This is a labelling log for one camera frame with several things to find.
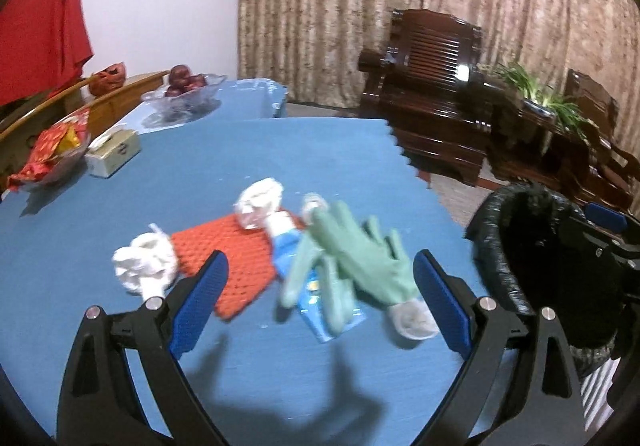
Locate white tissue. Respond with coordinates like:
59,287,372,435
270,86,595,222
112,224,179,302

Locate clear plastic cup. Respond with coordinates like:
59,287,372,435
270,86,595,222
387,297,439,341

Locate orange foam net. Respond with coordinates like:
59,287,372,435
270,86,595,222
170,214,277,321

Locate green rubber glove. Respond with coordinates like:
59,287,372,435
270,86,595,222
279,201,419,336

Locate blue white toothpaste tube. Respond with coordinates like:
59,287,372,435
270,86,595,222
265,211,366,343

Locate white plastic bag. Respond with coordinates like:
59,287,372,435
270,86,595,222
233,177,283,230

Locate black lined trash bin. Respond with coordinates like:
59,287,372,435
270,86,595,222
465,184,639,379

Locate dark wooden armchair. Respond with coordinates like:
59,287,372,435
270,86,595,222
358,9,491,186
564,68,639,212

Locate dark wooden side table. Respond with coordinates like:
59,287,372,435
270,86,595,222
487,102,589,199

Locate green potted plant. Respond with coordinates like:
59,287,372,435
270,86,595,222
494,62,586,136

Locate glass snack dish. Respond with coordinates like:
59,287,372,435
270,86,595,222
18,134,92,192

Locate beige tissue box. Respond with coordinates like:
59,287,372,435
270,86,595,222
85,125,141,178

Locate red snack packets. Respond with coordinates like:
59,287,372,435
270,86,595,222
6,106,91,191

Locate wooden tv cabinet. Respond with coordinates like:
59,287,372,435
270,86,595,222
1,71,168,192

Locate glass fruit bowl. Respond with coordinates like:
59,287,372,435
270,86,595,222
141,74,227,128

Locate red ornament on cabinet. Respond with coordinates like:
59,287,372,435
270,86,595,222
89,62,126,98

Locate dark red apple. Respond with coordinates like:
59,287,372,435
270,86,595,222
165,64,207,97

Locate red cloth over television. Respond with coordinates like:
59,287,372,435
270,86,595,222
0,0,93,104

